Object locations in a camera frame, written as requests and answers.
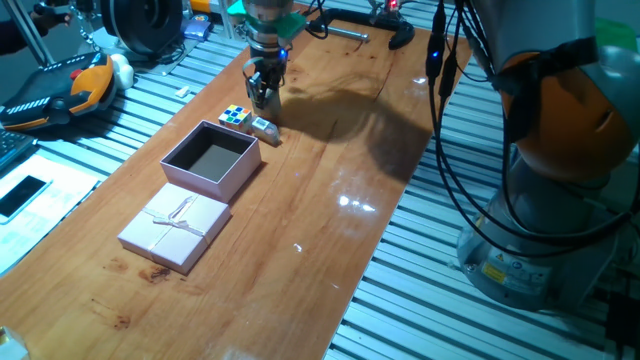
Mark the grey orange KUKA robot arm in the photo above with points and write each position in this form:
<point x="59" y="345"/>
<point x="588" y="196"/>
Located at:
<point x="550" y="40"/>

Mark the colourful Rubik's cube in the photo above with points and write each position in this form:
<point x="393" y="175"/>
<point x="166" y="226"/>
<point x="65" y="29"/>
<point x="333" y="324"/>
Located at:
<point x="235" y="117"/>

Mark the white smartphone black screen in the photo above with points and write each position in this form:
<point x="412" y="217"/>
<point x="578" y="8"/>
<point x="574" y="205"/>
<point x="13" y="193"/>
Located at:
<point x="22" y="197"/>

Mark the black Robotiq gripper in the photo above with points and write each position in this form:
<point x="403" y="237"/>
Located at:
<point x="270" y="62"/>

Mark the glossy wooden board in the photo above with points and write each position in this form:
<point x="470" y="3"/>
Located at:
<point x="250" y="300"/>

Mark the black computer keyboard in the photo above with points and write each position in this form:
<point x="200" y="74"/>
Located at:
<point x="12" y="147"/>

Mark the black orange teach pendant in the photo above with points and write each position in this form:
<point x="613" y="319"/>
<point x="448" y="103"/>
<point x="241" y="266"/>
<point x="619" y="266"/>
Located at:
<point x="55" y="95"/>

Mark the yellow emergency stop box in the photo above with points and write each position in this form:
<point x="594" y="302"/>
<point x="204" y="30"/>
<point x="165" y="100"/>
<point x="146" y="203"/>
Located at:
<point x="200" y="5"/>

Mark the small white plastic piece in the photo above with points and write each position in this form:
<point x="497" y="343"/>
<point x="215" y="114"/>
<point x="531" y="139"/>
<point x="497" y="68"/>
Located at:
<point x="182" y="91"/>

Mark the small purple box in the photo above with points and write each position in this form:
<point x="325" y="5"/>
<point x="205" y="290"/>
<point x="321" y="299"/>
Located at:
<point x="197" y="29"/>

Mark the green gripper mount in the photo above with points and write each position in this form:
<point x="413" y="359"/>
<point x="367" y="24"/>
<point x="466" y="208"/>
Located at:
<point x="287" y="25"/>

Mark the gold foil white package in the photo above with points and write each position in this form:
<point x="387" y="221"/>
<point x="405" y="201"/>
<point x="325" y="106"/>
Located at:
<point x="12" y="345"/>

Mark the black metal bar clamp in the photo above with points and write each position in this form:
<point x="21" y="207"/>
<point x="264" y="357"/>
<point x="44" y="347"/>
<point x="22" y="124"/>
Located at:
<point x="380" y="25"/>

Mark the pink gift box base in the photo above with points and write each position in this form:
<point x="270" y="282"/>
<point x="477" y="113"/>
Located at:
<point x="235" y="175"/>

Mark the black filament spool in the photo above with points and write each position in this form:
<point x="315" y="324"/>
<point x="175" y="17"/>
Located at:
<point x="140" y="25"/>

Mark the person's hand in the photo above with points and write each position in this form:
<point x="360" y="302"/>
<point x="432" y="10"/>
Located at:
<point x="50" y="19"/>

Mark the dark sleeved forearm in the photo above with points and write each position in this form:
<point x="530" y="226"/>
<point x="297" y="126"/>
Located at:
<point x="15" y="37"/>

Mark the white round toy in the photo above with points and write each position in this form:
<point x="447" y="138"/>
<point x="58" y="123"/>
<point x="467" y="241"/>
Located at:
<point x="122" y="70"/>

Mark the pink gift box lid ribbon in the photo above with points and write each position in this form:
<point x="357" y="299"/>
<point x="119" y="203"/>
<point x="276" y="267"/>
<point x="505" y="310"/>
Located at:
<point x="175" y="235"/>

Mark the grey metal rod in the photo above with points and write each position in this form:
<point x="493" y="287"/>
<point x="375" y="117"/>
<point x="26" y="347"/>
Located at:
<point x="85" y="27"/>
<point x="30" y="35"/>

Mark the white paper pad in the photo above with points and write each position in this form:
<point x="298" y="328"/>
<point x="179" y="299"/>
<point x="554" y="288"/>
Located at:
<point x="65" y="200"/>

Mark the green cloth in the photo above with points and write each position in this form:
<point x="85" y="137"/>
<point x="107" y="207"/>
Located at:
<point x="617" y="35"/>

